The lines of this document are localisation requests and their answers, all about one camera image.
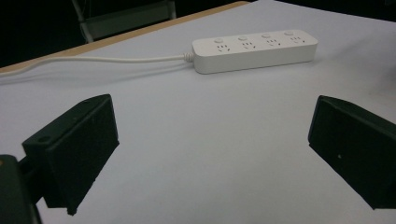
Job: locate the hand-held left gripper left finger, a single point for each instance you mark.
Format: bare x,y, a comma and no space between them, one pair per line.
74,149

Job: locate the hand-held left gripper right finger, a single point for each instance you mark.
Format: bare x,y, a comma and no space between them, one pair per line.
355,146

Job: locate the white power strip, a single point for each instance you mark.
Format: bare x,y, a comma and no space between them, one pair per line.
253,50

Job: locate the grey metal stand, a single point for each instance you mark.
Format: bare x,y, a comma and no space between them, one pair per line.
124,18

